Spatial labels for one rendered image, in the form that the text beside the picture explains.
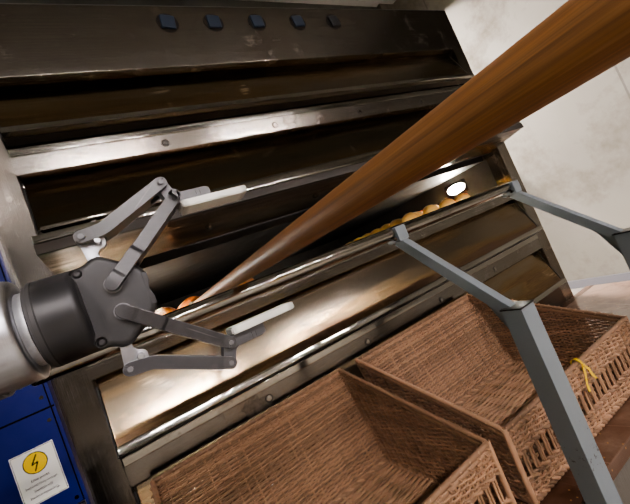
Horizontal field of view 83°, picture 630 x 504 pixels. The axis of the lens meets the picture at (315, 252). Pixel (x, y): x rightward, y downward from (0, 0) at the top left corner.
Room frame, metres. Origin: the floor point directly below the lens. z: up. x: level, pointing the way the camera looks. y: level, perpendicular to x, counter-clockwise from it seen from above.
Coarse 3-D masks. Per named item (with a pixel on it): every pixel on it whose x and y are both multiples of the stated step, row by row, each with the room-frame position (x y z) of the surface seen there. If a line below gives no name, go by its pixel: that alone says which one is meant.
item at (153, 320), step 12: (120, 312) 0.31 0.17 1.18; (132, 312) 0.31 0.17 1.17; (144, 312) 0.32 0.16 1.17; (144, 324) 0.32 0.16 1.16; (156, 324) 0.32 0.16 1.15; (168, 324) 0.33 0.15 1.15; (180, 324) 0.33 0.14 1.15; (192, 336) 0.34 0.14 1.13; (204, 336) 0.34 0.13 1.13; (216, 336) 0.34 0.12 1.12; (228, 336) 0.35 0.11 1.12; (228, 348) 0.35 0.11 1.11
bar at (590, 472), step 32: (512, 192) 1.05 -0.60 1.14; (416, 224) 0.86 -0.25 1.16; (608, 224) 0.91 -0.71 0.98; (320, 256) 0.73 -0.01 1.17; (352, 256) 0.78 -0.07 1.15; (416, 256) 0.80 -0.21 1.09; (256, 288) 0.66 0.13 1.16; (480, 288) 0.69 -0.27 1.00; (192, 320) 0.60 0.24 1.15; (512, 320) 0.65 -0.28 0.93; (96, 352) 0.53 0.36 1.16; (544, 352) 0.63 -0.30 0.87; (32, 384) 0.50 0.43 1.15; (544, 384) 0.64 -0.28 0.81; (576, 416) 0.64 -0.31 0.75; (576, 448) 0.64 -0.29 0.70; (576, 480) 0.66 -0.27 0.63; (608, 480) 0.64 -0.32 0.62
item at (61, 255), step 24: (480, 144) 1.49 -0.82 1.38; (264, 192) 0.95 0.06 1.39; (288, 192) 1.00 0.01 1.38; (312, 192) 1.09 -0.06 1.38; (192, 216) 0.86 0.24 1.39; (216, 216) 0.93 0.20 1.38; (240, 216) 1.01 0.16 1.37; (264, 216) 1.10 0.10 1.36; (72, 240) 0.73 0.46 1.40; (120, 240) 0.81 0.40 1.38; (168, 240) 0.93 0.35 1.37; (192, 240) 1.01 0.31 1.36; (48, 264) 0.76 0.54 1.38; (72, 264) 0.81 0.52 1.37
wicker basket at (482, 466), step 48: (336, 384) 1.07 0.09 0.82; (240, 432) 0.92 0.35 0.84; (288, 432) 0.96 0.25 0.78; (336, 432) 1.01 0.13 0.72; (384, 432) 0.99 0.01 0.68; (432, 432) 0.81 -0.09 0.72; (192, 480) 0.84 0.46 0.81; (240, 480) 0.88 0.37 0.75; (288, 480) 0.92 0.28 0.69; (336, 480) 0.95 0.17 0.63; (384, 480) 0.94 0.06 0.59; (432, 480) 0.87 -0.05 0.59; (480, 480) 0.66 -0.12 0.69
